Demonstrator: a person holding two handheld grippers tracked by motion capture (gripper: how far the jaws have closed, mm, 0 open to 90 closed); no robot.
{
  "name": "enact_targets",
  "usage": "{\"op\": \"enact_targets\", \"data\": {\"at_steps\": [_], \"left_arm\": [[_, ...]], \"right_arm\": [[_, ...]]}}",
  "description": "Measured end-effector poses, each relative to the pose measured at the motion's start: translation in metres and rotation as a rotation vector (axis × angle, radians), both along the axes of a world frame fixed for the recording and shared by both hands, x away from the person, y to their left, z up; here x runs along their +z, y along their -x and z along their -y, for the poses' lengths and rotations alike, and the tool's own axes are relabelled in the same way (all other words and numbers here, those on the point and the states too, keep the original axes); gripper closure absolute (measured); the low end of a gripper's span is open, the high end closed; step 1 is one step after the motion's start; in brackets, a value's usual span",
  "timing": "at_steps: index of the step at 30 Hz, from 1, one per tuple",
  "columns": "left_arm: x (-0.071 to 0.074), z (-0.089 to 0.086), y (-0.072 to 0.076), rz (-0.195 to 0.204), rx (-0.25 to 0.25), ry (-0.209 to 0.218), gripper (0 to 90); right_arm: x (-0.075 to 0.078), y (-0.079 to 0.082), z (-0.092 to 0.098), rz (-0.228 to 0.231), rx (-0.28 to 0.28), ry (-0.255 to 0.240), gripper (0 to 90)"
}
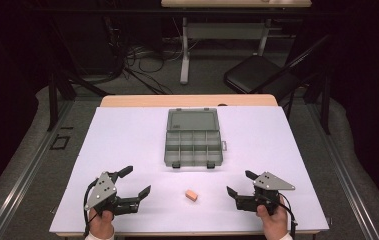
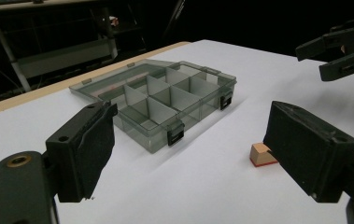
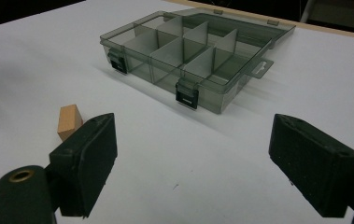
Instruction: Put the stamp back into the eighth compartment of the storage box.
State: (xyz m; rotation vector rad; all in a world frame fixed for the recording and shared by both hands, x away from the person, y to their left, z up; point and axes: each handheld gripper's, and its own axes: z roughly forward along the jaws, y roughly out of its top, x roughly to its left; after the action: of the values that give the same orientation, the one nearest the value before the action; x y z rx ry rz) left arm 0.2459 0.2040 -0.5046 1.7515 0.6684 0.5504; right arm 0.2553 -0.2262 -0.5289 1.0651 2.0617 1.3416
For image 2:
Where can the small wooden stamp block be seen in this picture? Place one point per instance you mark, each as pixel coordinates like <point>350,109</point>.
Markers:
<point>261,155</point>

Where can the small red and white object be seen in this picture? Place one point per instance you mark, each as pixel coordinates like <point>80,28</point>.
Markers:
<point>113,21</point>

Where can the dark slanted pole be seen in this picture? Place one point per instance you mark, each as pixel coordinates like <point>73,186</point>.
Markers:
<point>173,18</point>

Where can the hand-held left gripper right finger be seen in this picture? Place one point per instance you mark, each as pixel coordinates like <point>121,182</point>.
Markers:
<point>305,146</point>

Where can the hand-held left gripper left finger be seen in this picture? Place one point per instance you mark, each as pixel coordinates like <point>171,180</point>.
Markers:
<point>81,155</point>

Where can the clear grey plastic compartment box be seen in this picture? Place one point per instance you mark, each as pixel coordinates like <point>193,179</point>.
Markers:
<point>165,99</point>

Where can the grey metal frame stand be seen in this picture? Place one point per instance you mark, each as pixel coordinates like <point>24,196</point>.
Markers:
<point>62,56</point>

